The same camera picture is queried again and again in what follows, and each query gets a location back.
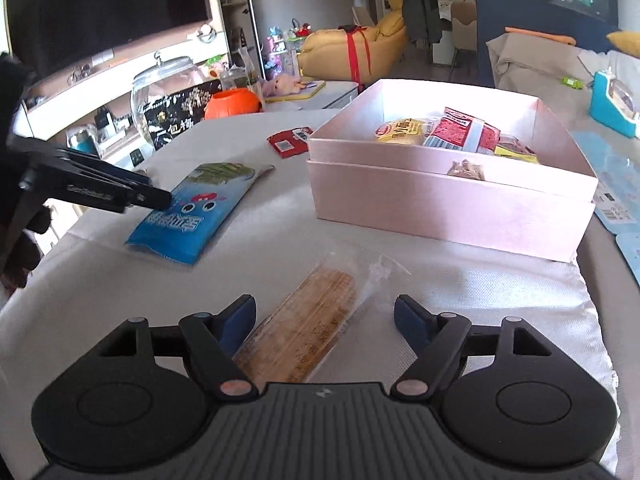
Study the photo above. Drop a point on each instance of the red ribbon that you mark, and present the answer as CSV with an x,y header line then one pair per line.
x,y
355,52

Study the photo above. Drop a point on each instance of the beige covered sofa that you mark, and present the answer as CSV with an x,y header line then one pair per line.
x,y
535,65

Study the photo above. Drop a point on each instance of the yellow-edged mat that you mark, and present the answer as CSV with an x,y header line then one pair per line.
x,y
312,87

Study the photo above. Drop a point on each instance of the long orange object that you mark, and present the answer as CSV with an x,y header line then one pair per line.
x,y
540,35

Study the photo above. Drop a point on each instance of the small green toy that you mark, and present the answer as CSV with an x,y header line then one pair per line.
x,y
571,82

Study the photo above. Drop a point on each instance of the dark hanging coat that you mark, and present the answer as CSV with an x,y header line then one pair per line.
x,y
417,5

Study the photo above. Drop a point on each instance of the round glass jar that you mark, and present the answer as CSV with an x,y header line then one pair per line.
x,y
165,85

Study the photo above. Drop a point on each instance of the small flat red packet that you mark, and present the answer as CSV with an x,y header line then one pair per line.
x,y
280,142

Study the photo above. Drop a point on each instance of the clear glass bottle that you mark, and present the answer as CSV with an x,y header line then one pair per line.
x,y
251,72

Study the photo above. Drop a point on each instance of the yellow and red snack packet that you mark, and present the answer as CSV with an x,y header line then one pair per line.
x,y
520,152

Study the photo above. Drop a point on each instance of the dark blue cabinet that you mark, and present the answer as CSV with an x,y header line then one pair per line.
x,y
500,20

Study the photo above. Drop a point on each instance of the colourful toy set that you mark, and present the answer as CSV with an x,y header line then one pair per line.
x,y
280,45

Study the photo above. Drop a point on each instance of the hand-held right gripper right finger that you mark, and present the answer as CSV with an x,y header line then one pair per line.
x,y
412,320

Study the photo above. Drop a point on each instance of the clear-wrapped wafer biscuit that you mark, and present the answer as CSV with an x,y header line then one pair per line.
x,y
300,330

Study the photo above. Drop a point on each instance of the orange pumpkin bucket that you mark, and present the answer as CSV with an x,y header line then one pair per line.
x,y
232,105

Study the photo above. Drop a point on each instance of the red snack packet silver label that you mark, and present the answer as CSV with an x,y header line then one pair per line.
x,y
452,132

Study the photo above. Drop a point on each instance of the yellow pillow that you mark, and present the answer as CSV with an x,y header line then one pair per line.
x,y
625,42

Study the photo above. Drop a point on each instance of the yellow sofa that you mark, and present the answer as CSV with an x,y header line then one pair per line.
x,y
330,50

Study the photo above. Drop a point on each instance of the blue snack packet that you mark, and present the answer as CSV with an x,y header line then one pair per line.
x,y
200,210

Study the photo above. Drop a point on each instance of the beige chair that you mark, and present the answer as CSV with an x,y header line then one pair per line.
x,y
462,25

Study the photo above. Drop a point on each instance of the pink plush toy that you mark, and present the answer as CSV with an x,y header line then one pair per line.
x,y
282,85

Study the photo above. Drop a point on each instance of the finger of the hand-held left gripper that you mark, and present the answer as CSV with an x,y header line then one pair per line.
x,y
100,192
90,160

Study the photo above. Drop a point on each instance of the pink gift box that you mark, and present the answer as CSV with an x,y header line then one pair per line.
x,y
440,210

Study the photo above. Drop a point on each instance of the blue tape dispenser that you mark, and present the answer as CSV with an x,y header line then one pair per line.
x,y
607,105

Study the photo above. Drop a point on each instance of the person's left hand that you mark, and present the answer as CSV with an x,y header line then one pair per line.
x,y
30,255

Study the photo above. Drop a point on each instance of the white tablecloth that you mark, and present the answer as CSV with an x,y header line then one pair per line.
x,y
150,300

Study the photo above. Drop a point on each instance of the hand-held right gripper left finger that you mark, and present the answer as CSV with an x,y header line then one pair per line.
x,y
235,322

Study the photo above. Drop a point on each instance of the light blue printed card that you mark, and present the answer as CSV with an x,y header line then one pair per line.
x,y
610,180
631,255

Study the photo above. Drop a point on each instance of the small brown snack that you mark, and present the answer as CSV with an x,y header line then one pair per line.
x,y
467,169

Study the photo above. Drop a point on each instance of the white low table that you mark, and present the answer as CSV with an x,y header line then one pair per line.
x,y
335,95

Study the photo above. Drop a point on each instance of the black television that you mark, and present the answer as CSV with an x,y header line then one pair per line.
x,y
100,5

